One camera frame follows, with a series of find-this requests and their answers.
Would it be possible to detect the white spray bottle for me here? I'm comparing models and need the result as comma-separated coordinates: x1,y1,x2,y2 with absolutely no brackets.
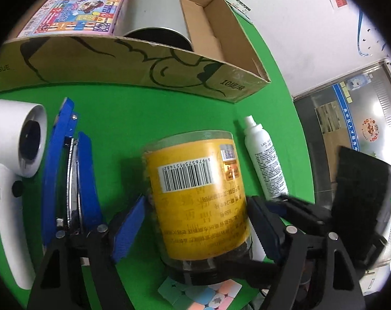
244,115,289,200

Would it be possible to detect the blue stapler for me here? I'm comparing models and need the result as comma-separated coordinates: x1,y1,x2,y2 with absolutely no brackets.
41,98,103,247

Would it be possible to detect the yellow label plastic jar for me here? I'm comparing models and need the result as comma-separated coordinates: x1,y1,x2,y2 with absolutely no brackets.
142,130,252,272

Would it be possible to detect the pastel puzzle cube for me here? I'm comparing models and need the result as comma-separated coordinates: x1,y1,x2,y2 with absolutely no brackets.
158,277,242,310

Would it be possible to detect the white hair dryer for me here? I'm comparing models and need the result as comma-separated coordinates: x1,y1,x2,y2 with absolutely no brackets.
0,99,48,290

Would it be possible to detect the brown cardboard tray box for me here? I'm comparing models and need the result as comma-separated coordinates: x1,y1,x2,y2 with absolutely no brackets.
0,0,270,103

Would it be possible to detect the silver metal cylinder can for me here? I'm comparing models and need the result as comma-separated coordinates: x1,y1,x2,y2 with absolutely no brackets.
114,0,193,51

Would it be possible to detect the colourful board game box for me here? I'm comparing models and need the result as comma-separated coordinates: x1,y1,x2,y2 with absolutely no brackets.
18,0,123,38

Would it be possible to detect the green table mat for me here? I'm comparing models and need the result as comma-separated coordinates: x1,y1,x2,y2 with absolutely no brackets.
0,15,315,309

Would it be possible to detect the white flat box stack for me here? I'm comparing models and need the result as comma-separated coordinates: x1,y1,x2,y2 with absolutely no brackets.
225,0,253,24

